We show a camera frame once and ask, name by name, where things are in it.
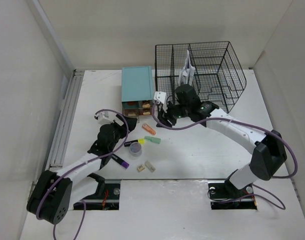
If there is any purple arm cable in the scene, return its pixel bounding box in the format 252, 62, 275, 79
35, 108, 130, 240
151, 99, 299, 212

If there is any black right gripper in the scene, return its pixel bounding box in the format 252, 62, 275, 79
155, 99, 190, 130

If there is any beige eraser block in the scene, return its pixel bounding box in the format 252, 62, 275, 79
136, 164, 146, 172

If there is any purple highlighter marker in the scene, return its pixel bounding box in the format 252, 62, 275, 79
111, 154, 130, 169

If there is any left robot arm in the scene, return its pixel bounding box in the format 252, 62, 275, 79
26, 115, 137, 225

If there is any yellow highlighter marker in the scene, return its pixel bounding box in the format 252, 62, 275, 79
123, 138, 146, 147

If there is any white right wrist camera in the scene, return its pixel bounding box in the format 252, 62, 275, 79
153, 91, 168, 113

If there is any aluminium frame rail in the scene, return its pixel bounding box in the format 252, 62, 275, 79
42, 69, 85, 171

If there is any clear jar of paperclips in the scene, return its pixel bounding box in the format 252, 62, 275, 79
129, 142, 142, 157

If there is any grey eraser block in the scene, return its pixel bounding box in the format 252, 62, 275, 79
144, 161, 156, 173

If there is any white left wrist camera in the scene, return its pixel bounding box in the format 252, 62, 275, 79
94, 111, 112, 125

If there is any orange highlighter marker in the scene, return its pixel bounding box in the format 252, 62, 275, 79
142, 123, 156, 136

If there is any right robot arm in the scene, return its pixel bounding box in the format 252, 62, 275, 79
153, 84, 287, 200

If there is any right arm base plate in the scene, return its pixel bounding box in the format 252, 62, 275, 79
207, 180, 257, 210

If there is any black wire mesh organizer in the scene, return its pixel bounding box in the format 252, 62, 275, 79
154, 41, 247, 113

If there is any white Canon paper booklet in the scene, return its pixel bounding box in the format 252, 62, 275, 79
177, 50, 196, 86

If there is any wooden drawer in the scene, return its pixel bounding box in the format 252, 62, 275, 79
139, 107, 152, 116

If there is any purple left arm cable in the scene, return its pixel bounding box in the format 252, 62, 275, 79
35, 108, 130, 240

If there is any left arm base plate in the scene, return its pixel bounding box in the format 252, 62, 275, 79
83, 180, 121, 211

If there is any teal wooden drawer box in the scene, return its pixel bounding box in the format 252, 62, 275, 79
121, 66, 154, 118

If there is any green highlighter marker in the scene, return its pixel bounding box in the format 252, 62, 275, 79
144, 136, 161, 145

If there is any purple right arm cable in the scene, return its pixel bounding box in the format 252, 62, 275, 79
151, 99, 299, 212

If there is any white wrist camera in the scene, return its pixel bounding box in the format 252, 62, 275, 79
94, 111, 112, 125
153, 91, 168, 113

